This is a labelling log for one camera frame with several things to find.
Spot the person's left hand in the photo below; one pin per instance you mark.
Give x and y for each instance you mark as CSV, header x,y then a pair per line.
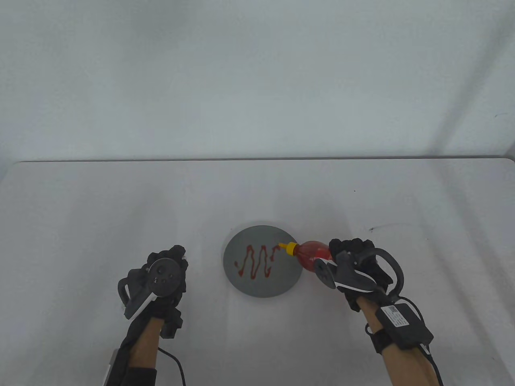
x,y
177,257

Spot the person's right hand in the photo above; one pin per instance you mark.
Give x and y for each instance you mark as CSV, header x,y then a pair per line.
x,y
354,245

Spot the red ketchup bottle yellow cap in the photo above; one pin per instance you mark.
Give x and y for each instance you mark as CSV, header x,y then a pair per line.
x,y
312,253

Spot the round grey plate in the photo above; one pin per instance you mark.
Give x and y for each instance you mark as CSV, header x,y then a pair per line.
x,y
261,287

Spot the person's right forearm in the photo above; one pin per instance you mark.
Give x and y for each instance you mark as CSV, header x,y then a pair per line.
x,y
406,366

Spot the person's left forearm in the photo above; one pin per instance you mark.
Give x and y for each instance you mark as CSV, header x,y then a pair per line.
x,y
145,341

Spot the red ketchup zigzag pattern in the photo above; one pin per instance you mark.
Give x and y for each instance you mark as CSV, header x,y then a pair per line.
x,y
253,271

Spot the black white left hand controller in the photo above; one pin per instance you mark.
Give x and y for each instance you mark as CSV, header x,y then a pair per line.
x,y
161,277

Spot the black white hand controller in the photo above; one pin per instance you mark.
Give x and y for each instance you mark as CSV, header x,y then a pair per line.
x,y
161,277
350,275

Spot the black white right hand controller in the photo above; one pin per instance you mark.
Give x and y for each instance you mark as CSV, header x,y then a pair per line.
x,y
350,275

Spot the black sensor box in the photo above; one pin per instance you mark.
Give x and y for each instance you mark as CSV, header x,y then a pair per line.
x,y
108,370
404,325

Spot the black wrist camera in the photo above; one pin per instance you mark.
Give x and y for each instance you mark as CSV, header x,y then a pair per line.
x,y
172,323

